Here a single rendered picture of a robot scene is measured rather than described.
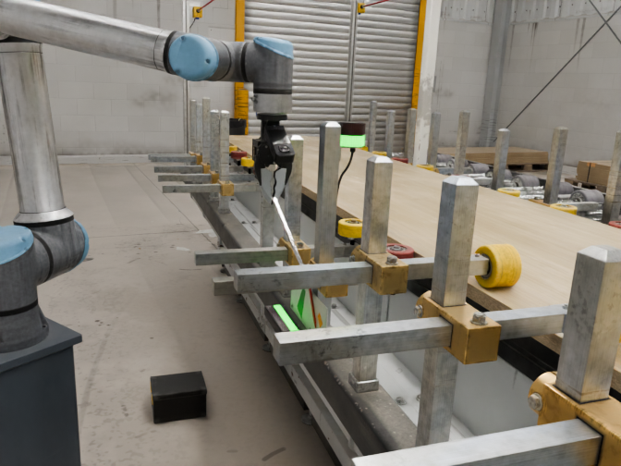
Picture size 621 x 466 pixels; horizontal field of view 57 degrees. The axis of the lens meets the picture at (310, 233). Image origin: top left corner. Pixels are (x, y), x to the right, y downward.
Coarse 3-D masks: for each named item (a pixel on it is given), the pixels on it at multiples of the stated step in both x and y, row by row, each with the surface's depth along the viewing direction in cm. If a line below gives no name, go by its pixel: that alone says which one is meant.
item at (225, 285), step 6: (222, 276) 119; (228, 276) 119; (216, 282) 116; (222, 282) 116; (228, 282) 117; (216, 288) 116; (222, 288) 117; (228, 288) 117; (234, 288) 118; (288, 288) 121; (294, 288) 122; (300, 288) 122; (306, 288) 123; (216, 294) 117; (222, 294) 117; (228, 294) 117
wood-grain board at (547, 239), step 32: (352, 160) 279; (352, 192) 196; (416, 192) 201; (480, 192) 206; (416, 224) 155; (480, 224) 158; (512, 224) 160; (544, 224) 162; (576, 224) 163; (416, 256) 129; (544, 256) 130; (576, 256) 131; (480, 288) 107; (512, 288) 108; (544, 288) 108
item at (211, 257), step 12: (204, 252) 140; (216, 252) 141; (228, 252) 142; (240, 252) 142; (252, 252) 143; (264, 252) 144; (276, 252) 146; (312, 252) 149; (336, 252) 151; (348, 252) 152; (204, 264) 140
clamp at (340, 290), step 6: (312, 258) 132; (318, 288) 125; (324, 288) 121; (330, 288) 121; (336, 288) 121; (342, 288) 122; (324, 294) 121; (330, 294) 121; (336, 294) 121; (342, 294) 122
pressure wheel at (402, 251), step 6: (390, 246) 131; (396, 246) 129; (402, 246) 131; (408, 246) 131; (390, 252) 126; (396, 252) 125; (402, 252) 125; (408, 252) 126; (402, 258) 126; (408, 258) 126; (390, 294) 132
